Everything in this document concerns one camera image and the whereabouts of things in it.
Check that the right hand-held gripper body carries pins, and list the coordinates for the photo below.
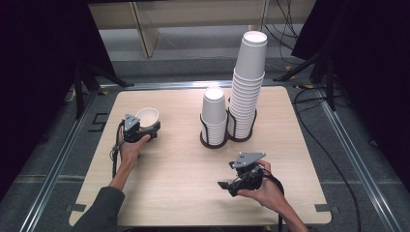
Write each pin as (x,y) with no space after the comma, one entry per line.
(249,177)

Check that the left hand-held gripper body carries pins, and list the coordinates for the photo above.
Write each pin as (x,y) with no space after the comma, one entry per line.
(132,132)

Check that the white paper cup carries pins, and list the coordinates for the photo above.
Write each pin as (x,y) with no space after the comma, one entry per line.
(147,116)

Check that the short stack of paper cups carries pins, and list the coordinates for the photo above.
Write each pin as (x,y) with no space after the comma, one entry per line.
(213,108)

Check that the tall stack of paper cups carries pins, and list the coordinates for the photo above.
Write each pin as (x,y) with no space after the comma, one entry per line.
(249,61)

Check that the person's left hand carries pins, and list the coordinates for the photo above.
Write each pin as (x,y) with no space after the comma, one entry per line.
(130,153)

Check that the person's right hand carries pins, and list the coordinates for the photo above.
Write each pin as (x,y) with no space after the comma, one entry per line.
(269,190)

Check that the black tape floor mark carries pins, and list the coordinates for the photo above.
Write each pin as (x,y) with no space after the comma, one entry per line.
(98,122)

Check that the black tripod stand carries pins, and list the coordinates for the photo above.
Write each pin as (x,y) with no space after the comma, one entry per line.
(79,90)
(328,80)

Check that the beige wooden furniture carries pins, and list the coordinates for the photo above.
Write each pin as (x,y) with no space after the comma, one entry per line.
(146,29)

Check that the yellow tape piece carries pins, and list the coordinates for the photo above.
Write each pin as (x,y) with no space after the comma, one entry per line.
(304,86)
(288,71)

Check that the black curtain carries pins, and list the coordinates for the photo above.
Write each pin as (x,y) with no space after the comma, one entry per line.
(370,64)
(38,64)

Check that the metal floor rail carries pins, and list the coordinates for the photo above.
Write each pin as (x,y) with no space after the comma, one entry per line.
(54,167)
(357,161)

